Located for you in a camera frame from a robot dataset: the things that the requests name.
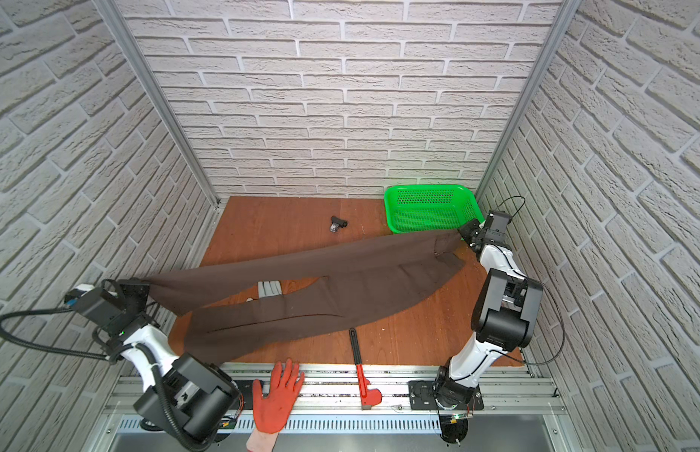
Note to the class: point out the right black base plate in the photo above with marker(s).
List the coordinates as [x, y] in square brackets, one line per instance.
[426, 395]

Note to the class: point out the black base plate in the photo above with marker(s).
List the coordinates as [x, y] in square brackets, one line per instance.
[246, 387]
[426, 395]

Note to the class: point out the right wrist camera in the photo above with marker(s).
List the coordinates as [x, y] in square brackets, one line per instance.
[495, 225]

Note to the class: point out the brown trousers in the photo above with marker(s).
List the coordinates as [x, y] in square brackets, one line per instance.
[324, 290]

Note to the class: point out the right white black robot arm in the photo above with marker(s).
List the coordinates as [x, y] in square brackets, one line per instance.
[503, 319]

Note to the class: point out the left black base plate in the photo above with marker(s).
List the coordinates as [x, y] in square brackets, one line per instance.
[246, 387]

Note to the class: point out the red work glove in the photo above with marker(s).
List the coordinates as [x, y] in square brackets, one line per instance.
[271, 411]

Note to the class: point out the green plastic basket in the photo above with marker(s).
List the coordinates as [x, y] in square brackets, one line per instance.
[411, 209]

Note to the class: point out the small black clamp part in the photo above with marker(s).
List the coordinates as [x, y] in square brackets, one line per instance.
[337, 223]

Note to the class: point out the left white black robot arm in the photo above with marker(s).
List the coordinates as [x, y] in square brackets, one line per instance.
[182, 396]

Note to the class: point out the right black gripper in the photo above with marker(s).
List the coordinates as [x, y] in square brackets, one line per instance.
[472, 230]

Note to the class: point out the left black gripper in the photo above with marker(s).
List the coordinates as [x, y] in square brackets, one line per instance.
[134, 291]

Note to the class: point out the aluminium mounting rail frame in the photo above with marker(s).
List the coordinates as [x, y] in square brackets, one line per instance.
[523, 412]

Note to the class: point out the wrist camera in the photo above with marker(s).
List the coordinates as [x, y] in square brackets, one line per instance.
[94, 303]
[495, 225]

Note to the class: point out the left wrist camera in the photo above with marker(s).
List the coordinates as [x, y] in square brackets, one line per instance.
[94, 303]

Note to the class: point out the grey blue work glove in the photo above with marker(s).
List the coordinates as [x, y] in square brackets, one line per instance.
[269, 289]

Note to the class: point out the red black pipe wrench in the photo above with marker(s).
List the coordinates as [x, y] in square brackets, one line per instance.
[368, 397]

